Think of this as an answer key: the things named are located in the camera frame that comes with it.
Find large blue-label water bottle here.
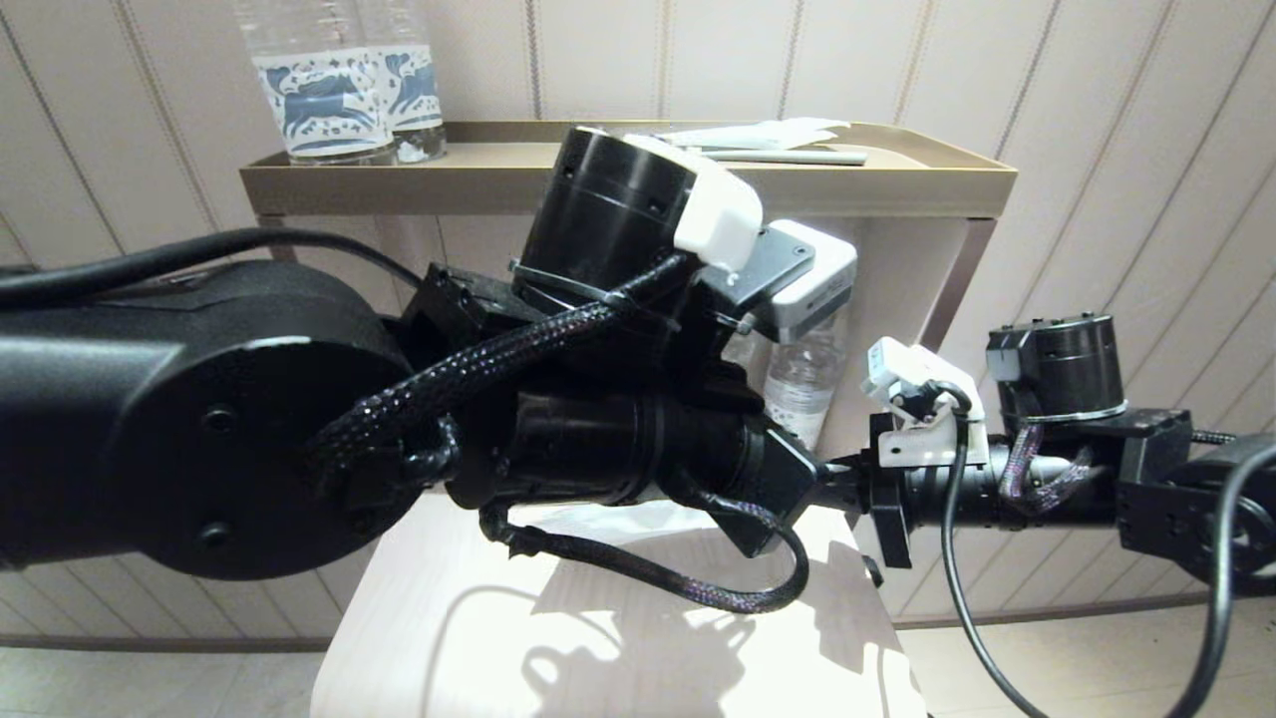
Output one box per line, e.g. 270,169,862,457
361,0,450,163
236,0,400,167

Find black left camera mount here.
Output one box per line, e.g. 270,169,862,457
696,229,816,322

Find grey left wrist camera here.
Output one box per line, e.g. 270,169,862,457
751,219,858,343

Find white paper wrapper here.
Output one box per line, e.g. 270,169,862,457
653,119,851,153

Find black braided cable sleeve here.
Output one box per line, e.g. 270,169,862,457
319,249,810,614

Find small clear water bottle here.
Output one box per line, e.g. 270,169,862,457
763,319,848,452

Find black smooth arm cable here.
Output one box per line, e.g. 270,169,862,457
0,227,425,305

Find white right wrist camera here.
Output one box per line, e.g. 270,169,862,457
862,337,985,427

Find beige wooden shelf cabinet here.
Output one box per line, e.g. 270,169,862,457
257,214,998,718

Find grey-green toothbrush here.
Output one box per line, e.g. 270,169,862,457
698,148,868,168

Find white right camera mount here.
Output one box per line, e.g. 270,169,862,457
877,417,991,468

